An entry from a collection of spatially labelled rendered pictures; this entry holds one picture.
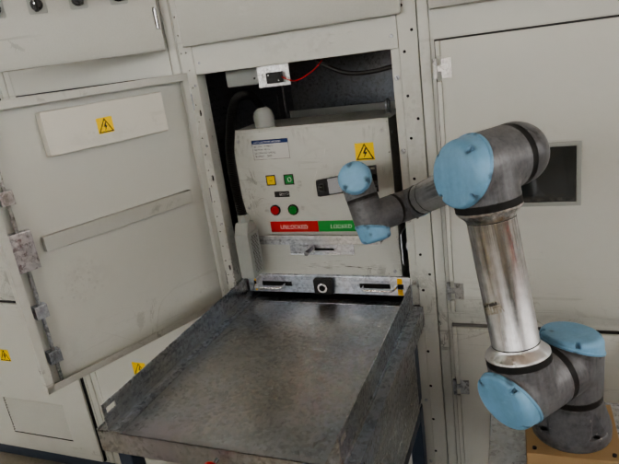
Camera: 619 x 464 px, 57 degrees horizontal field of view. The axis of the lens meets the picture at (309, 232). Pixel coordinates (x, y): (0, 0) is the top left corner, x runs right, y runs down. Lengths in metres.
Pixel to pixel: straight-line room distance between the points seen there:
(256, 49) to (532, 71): 0.72
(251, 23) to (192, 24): 0.18
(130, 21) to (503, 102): 1.04
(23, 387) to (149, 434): 1.48
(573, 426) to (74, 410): 1.98
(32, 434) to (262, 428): 1.79
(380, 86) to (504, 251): 1.43
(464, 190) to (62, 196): 1.04
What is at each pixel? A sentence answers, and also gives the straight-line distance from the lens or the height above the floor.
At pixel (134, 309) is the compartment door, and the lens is 1.75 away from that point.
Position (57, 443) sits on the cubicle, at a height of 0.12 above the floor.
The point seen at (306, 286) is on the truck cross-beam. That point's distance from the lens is 1.81.
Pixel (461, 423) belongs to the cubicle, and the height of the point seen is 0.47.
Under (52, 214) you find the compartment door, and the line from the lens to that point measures 1.60.
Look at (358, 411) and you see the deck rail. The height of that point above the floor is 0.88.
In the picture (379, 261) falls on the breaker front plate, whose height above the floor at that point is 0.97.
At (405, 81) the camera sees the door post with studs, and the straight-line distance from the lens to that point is 1.52.
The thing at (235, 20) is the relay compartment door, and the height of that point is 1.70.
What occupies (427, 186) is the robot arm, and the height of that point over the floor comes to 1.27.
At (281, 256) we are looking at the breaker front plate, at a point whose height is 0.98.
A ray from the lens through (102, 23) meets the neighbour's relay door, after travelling 1.79.
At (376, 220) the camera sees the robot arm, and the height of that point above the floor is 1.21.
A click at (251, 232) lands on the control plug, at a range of 1.73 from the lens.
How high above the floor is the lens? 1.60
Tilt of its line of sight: 18 degrees down
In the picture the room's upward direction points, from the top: 8 degrees counter-clockwise
